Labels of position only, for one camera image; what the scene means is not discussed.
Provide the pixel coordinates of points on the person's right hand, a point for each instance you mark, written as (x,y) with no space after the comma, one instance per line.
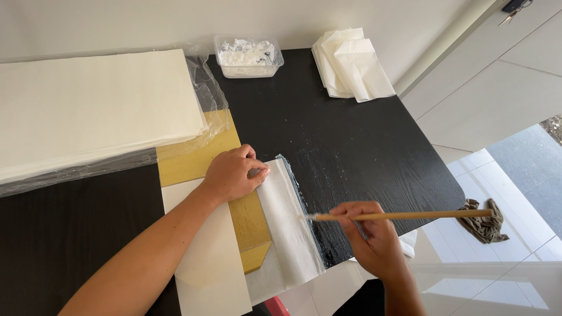
(377,248)

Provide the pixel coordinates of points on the person's left hand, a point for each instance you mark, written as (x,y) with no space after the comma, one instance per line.
(228,175)

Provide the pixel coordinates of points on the thin white paper sheet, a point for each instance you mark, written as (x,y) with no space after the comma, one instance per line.
(287,228)

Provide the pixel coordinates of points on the white cloth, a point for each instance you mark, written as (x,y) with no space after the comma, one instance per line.
(409,243)

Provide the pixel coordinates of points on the gold paper sheet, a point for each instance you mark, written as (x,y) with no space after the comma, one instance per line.
(189,160)

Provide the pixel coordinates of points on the person's black clothing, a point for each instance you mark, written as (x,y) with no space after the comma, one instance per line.
(362,300)

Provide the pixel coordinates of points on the clear plastic wrap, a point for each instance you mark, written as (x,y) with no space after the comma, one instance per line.
(215,101)

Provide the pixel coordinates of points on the white card sheet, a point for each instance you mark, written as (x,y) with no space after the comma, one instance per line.
(206,263)

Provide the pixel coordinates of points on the grey cloth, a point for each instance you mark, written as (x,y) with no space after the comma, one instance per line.
(483,224)

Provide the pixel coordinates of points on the red object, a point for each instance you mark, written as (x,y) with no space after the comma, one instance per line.
(277,307)

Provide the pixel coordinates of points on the clear tub of white paste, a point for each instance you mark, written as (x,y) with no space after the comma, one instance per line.
(248,59)

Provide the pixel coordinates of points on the stack of white paper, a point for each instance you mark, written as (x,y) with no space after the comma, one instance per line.
(92,105)

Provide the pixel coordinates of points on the pile of folded white papers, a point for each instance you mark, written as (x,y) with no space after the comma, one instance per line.
(351,66)

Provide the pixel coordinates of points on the scissors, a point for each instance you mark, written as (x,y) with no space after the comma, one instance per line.
(511,15)

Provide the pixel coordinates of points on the dark object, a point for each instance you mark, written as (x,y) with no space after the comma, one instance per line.
(513,4)

